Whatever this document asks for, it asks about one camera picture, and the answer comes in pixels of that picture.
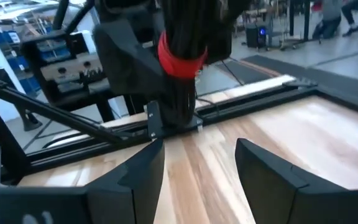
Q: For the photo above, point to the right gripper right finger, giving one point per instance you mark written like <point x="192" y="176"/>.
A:
<point x="272" y="193"/>

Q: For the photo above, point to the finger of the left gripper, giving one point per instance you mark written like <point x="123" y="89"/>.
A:
<point x="224" y="31"/>
<point x="126" y="59"/>

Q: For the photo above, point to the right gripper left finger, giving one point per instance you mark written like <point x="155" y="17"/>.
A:
<point x="135" y="193"/>

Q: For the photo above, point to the black box with blue light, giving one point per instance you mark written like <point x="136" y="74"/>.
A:
<point x="256" y="37"/>

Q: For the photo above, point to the black hazard-striped floor mat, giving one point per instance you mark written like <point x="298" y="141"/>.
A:
<point x="337" y="73"/>
<point x="244" y="73"/>

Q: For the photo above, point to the tan box with holes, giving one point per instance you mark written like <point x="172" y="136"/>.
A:
<point x="70" y="70"/>

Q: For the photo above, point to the black equipment cart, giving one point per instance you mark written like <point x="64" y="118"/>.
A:
<point x="73" y="90"/>

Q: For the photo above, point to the black pole stand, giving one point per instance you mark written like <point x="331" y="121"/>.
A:
<point x="30" y="121"/>

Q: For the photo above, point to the white shelf with blue bins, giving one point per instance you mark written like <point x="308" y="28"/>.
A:
<point x="5" y="40"/>

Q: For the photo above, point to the black post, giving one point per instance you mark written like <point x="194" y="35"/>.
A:
<point x="298" y="18"/>

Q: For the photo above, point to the black aluminium frame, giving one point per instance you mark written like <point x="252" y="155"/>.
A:
<point x="247" y="104"/>

